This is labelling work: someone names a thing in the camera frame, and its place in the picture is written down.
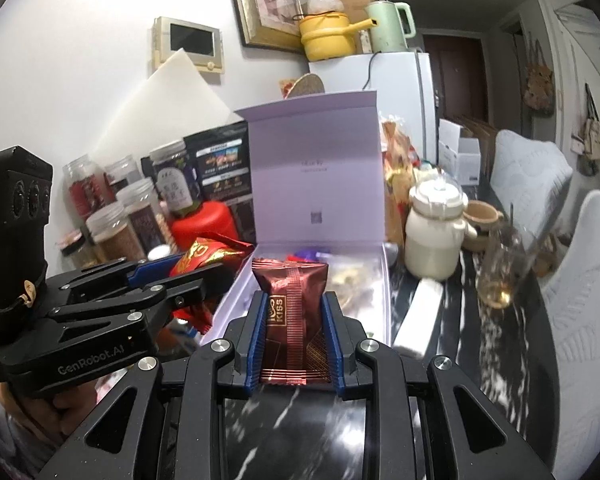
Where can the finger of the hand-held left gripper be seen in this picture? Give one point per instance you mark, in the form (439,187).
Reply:
(200,282)
(155,267)

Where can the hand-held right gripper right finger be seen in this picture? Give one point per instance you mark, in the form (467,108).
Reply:
(332,340)

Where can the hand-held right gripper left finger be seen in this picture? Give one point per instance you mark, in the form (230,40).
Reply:
(255,340)

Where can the small puffy red snack packet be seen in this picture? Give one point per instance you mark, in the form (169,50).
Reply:
(207,255)

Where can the dark red snack packet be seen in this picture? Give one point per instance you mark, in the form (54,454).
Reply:
(290,320)

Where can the clear zip bag white contents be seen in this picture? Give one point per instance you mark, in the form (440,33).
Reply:
(352,282)

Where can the lavender gift box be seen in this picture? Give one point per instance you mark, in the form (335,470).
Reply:
(315,170)

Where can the person's left hand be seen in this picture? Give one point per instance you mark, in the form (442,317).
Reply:
(45,410)

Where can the blue white bottle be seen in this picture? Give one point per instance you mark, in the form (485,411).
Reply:
(160,251)

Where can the clear jar brown grains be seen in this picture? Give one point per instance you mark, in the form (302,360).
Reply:
(112,235)

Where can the clear jar dark contents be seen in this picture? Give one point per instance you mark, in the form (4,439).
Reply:
(140,215)

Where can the clear jar red contents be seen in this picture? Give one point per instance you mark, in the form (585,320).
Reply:
(82,187)

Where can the red canister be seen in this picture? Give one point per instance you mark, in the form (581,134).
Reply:
(205,222)

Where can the small clear jar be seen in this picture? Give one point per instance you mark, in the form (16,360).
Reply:
(77,249)

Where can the clear jar purple label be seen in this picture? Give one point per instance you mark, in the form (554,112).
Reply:
(175,185)

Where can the black printed pouch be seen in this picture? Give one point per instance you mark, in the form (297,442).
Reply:
(220,170)

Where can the cream jar with dome lid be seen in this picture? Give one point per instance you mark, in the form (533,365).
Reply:
(432,235)

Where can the white foam board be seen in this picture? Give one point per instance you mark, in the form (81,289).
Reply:
(170,105)

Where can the orange patterned snack bag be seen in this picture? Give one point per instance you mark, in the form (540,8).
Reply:
(397,185)

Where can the clear glass cup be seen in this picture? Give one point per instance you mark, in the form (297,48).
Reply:
(505,270)

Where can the white cardboard box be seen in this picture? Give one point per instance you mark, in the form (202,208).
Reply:
(457,155)

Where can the round woven mat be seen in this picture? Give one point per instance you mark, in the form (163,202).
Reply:
(305,85)

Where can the chair with leaf cover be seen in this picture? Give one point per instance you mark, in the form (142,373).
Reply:
(530,185)
(590,310)

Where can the white fridge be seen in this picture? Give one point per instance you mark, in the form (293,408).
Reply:
(395,95)

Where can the yellow pot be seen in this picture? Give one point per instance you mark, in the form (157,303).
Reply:
(327,37)

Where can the framed picture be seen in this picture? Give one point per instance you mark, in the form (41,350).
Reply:
(270,0)

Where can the dark wooden door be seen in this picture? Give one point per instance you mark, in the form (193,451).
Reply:
(455,75)

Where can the white plastic bag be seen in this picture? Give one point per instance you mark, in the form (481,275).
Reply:
(322,0)

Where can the green electric kettle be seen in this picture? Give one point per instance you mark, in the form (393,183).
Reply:
(387,27)

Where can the beige tote bag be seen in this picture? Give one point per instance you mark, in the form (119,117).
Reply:
(594,145)

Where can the brown patterned tote bag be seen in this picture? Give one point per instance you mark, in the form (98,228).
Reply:
(540,80)

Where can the beige intercom wall panel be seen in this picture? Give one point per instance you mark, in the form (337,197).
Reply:
(190,40)

